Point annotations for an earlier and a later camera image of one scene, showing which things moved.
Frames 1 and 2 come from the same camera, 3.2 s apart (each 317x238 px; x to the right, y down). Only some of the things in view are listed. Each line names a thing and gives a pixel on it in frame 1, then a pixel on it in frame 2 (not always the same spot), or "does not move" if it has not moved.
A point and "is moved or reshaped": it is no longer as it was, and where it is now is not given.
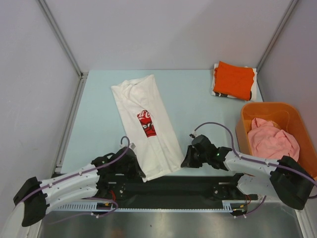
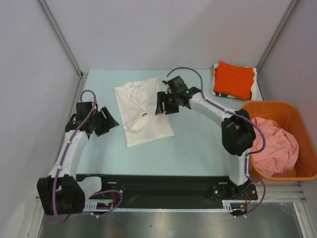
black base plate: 182,191 does not move
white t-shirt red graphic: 139,102 is moved or reshaped
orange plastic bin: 288,116 does not move
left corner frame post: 60,35 does not move
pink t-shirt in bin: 266,140 does not move
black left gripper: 136,168 -> 109,123
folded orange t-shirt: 234,80 does not move
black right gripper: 188,161 -> 162,97
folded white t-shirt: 253,87 does not move
